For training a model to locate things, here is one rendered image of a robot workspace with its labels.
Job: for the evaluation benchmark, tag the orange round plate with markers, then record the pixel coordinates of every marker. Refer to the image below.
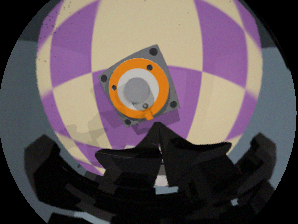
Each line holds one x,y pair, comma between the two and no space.
159,88

